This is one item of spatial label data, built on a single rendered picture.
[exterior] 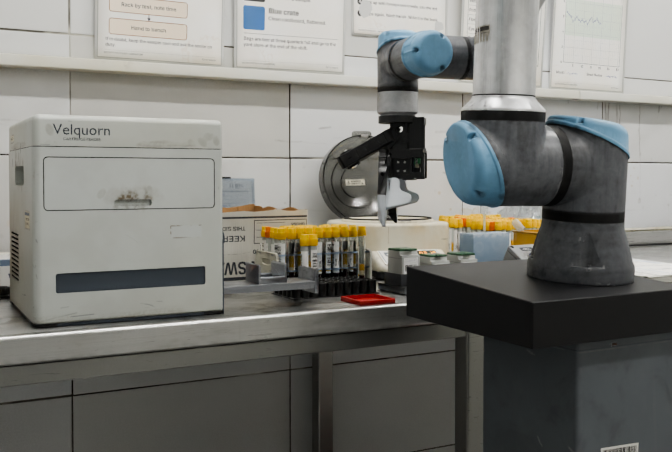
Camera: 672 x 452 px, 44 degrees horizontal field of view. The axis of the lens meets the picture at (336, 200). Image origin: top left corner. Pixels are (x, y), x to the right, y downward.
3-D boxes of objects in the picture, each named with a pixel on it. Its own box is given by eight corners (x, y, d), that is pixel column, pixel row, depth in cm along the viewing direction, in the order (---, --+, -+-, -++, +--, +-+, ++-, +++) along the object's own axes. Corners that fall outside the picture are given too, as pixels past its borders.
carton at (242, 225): (193, 290, 157) (192, 209, 157) (151, 274, 183) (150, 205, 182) (310, 282, 169) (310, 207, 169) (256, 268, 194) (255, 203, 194)
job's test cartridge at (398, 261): (401, 286, 152) (402, 251, 152) (387, 283, 156) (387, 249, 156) (419, 285, 154) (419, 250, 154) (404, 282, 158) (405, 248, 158)
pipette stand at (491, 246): (478, 285, 164) (478, 234, 163) (454, 282, 169) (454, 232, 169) (514, 282, 169) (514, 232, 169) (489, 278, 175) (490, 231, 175)
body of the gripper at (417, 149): (422, 182, 149) (422, 114, 149) (374, 182, 151) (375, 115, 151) (427, 182, 157) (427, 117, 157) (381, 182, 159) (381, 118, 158)
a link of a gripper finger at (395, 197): (408, 217, 144) (412, 173, 149) (374, 217, 145) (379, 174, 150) (410, 227, 147) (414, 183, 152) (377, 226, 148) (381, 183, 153)
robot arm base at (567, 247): (656, 280, 121) (660, 212, 120) (589, 290, 112) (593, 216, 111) (571, 265, 133) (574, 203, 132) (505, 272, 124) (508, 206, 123)
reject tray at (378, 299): (360, 306, 138) (360, 301, 138) (340, 300, 144) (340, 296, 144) (395, 303, 141) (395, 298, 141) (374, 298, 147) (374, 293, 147)
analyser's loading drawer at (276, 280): (199, 301, 129) (199, 268, 129) (186, 296, 135) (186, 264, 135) (318, 293, 139) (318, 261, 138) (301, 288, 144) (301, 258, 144)
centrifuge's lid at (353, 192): (321, 128, 199) (311, 134, 206) (326, 234, 196) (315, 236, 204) (405, 130, 206) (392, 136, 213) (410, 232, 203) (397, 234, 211)
